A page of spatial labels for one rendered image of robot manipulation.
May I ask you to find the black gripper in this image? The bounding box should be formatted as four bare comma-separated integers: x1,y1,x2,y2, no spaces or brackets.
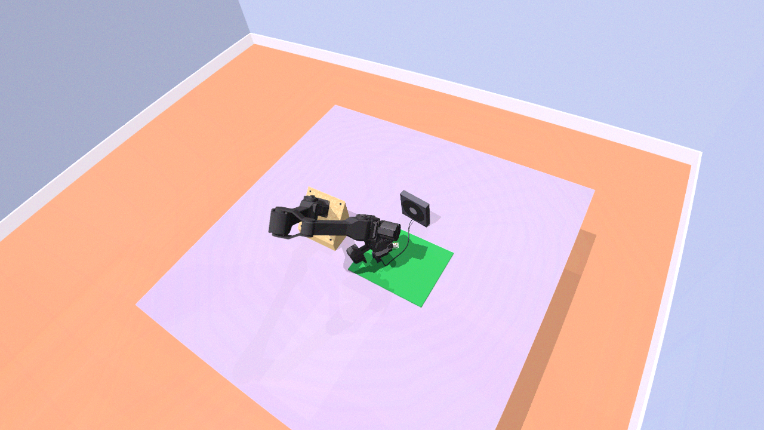
346,241,371,264

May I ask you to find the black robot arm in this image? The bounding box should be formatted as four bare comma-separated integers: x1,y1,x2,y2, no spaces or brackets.
268,195,401,259

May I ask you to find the green circuit board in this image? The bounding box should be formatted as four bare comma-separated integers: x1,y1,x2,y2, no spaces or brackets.
348,230,454,308

